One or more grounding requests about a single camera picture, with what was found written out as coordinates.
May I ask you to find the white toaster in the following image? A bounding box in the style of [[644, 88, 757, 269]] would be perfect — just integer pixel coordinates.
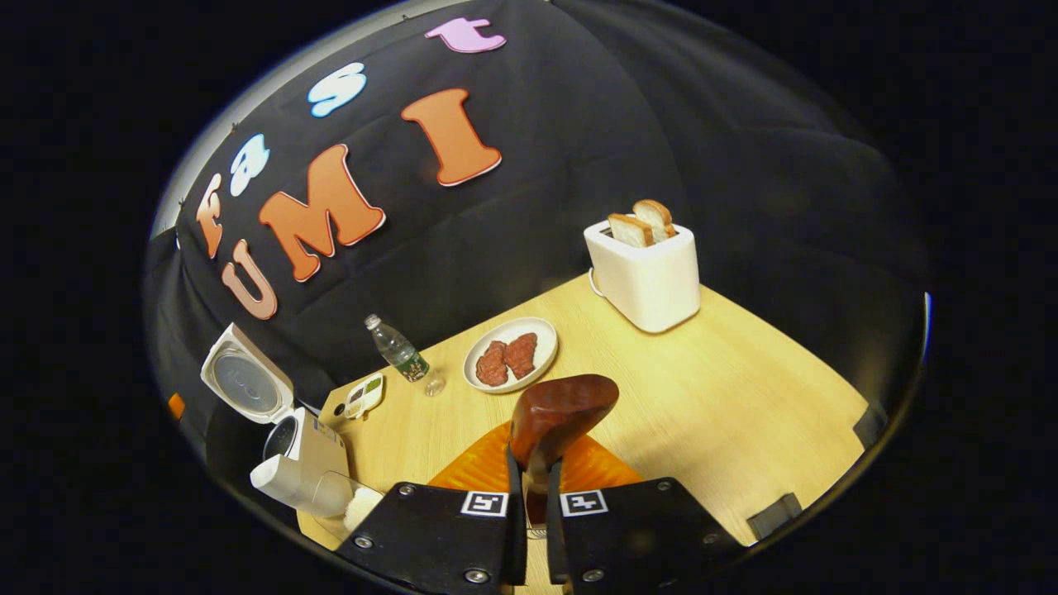
[[584, 217, 701, 334]]

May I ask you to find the white rice cooker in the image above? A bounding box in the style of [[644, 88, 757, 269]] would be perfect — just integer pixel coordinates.
[[201, 324, 352, 517]]

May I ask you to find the toast bread slice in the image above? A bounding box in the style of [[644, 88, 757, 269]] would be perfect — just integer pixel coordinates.
[[608, 213, 655, 249], [632, 199, 677, 242]]

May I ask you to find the brown wooden spoon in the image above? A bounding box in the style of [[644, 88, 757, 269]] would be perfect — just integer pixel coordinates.
[[508, 374, 621, 530]]

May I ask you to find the clear plastic container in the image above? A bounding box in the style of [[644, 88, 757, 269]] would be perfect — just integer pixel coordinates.
[[310, 471, 386, 535]]

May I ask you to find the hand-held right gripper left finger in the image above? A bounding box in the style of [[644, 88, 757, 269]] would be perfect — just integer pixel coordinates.
[[335, 421, 528, 592]]

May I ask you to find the white oval plate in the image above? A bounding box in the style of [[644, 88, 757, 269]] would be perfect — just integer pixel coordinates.
[[463, 317, 560, 394]]

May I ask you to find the clear water bottle green label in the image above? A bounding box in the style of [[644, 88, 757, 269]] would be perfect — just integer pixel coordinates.
[[365, 314, 447, 397]]

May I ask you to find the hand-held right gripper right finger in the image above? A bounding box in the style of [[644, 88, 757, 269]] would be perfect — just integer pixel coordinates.
[[546, 434, 745, 592]]

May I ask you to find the white divided sauce dish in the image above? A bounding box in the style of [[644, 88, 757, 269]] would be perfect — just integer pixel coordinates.
[[343, 372, 387, 421]]

